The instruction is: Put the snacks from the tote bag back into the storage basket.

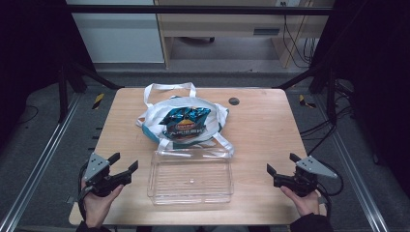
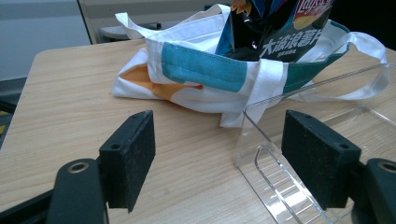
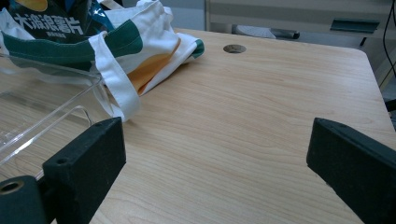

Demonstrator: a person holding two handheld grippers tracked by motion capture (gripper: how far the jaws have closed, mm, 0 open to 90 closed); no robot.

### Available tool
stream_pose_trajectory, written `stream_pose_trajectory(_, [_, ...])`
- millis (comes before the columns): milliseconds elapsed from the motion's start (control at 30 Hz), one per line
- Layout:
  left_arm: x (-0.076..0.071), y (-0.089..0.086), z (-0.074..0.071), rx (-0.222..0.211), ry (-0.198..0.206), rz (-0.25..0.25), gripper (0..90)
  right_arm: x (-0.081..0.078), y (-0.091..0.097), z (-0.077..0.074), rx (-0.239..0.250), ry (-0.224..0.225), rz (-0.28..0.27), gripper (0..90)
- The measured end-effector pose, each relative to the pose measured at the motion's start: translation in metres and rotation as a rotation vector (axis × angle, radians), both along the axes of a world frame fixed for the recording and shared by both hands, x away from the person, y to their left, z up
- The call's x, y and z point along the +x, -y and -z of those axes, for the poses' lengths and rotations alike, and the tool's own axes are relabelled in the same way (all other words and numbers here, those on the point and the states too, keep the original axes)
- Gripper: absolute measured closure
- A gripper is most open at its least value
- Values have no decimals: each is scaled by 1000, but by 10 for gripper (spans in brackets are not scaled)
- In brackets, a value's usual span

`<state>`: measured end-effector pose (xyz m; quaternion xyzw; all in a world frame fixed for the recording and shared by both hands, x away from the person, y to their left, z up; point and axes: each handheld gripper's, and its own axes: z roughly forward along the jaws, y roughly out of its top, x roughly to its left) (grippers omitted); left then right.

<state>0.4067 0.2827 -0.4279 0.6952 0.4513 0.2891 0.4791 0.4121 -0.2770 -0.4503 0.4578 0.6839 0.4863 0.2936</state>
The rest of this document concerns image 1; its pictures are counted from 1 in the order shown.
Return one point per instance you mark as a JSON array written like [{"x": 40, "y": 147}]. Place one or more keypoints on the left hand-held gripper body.
[{"x": 96, "y": 169}]

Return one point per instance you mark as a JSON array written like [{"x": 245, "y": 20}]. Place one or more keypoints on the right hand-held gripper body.
[{"x": 309, "y": 167}]

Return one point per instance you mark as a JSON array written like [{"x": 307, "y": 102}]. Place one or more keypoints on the white tote bag teal trim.
[{"x": 154, "y": 112}]

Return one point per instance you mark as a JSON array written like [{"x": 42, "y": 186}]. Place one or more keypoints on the clear plastic container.
[{"x": 190, "y": 191}]

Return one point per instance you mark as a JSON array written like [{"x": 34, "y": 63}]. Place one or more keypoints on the blue chip bag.
[{"x": 187, "y": 116}]

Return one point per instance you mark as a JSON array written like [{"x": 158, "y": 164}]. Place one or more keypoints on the person's right hand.
[{"x": 304, "y": 204}]

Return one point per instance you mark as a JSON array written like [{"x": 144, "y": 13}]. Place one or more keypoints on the person's left hand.
[{"x": 96, "y": 208}]

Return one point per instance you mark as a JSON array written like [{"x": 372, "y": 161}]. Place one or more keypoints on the yellow black tape strip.
[
  {"x": 98, "y": 101},
  {"x": 303, "y": 101}
]

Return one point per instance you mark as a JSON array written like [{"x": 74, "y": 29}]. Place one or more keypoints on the black metal stand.
[
  {"x": 330, "y": 96},
  {"x": 63, "y": 93}
]

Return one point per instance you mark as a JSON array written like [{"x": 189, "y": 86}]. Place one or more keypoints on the round black table grommet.
[{"x": 234, "y": 101}]

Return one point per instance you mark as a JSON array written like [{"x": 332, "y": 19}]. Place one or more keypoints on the dark curtain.
[
  {"x": 29, "y": 48},
  {"x": 377, "y": 80}
]

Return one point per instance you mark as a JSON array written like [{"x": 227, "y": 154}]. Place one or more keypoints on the white cabinet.
[{"x": 119, "y": 38}]

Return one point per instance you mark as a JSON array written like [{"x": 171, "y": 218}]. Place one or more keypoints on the light wooden desk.
[{"x": 222, "y": 27}]

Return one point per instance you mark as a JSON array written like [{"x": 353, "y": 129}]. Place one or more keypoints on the aluminium rail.
[
  {"x": 354, "y": 180},
  {"x": 42, "y": 158}
]

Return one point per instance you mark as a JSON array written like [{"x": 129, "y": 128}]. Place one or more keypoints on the black horizontal frame bar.
[{"x": 193, "y": 9}]

